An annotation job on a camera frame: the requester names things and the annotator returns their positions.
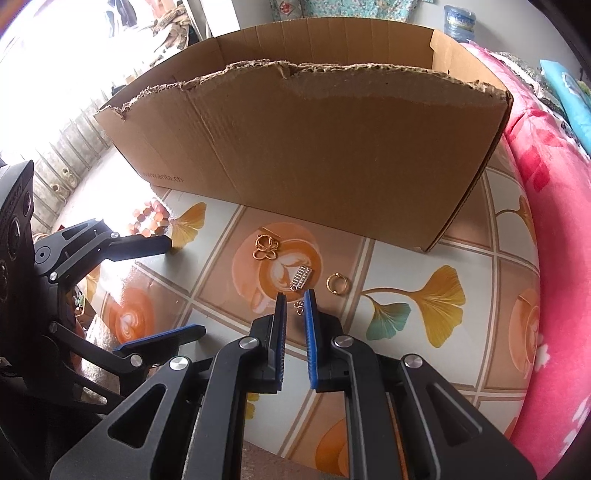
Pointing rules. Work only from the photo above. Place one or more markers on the hanging clothes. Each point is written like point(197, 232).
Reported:
point(129, 11)

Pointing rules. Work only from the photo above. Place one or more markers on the blue water jug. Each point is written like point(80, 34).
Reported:
point(459, 23)

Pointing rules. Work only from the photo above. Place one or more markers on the pink floral blanket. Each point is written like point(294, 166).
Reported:
point(554, 230)

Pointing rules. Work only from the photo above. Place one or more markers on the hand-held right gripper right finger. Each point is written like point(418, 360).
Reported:
point(311, 344)

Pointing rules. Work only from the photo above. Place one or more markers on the blue striped pillow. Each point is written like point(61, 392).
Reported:
point(570, 97)

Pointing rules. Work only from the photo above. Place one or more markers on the brown cardboard box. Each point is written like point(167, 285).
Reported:
point(323, 152)

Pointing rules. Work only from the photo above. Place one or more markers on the floral curtain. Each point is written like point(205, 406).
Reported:
point(346, 7)

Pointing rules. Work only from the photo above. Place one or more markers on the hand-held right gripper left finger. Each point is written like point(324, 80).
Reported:
point(278, 346)

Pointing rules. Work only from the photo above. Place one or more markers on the ginkgo patterned tablecloth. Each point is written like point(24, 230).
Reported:
point(415, 360)

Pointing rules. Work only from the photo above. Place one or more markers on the silver bar clasp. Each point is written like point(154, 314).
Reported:
point(301, 278)

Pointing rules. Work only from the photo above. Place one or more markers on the metal balcony railing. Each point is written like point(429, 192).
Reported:
point(69, 152)

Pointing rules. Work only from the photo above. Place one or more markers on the small silver earring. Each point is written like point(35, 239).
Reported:
point(299, 308)

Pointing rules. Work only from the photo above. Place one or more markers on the grey speckled pillow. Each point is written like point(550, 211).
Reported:
point(526, 69)

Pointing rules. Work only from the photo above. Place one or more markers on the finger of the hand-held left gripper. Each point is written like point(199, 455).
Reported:
point(161, 339)
point(138, 247)

